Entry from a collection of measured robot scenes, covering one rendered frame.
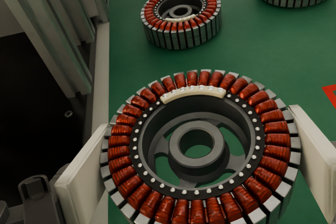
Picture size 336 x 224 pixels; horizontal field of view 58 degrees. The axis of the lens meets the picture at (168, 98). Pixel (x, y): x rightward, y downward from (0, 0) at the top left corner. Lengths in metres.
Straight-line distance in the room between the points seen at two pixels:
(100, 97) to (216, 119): 0.22
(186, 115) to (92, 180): 0.08
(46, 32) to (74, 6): 0.11
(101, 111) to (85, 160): 0.21
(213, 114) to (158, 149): 0.04
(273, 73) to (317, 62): 0.05
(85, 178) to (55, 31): 0.18
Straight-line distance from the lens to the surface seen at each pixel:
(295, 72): 0.38
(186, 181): 0.18
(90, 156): 0.17
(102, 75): 0.42
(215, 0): 0.44
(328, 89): 0.37
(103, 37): 0.48
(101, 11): 0.50
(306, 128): 0.17
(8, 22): 0.53
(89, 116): 0.36
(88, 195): 0.17
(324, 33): 0.44
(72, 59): 0.34
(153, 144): 0.20
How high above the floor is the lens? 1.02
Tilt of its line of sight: 48 degrees down
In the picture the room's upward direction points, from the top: 14 degrees counter-clockwise
